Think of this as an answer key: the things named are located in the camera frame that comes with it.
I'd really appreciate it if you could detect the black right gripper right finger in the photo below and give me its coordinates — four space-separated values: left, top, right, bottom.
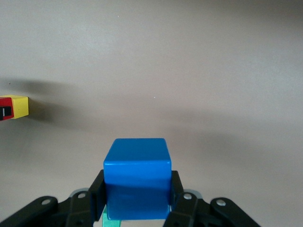
163 170 261 227

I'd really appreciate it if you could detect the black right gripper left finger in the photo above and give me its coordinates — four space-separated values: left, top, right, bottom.
0 169 107 227

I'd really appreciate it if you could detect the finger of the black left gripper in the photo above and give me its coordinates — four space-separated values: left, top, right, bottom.
0 106 12 118

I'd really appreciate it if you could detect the blue cube block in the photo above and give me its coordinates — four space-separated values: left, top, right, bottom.
103 138 172 220

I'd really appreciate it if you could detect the yellow cube block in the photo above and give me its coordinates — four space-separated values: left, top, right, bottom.
0 95 29 120

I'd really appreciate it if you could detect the green cube block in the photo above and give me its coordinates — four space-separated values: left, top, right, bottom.
101 206 123 227

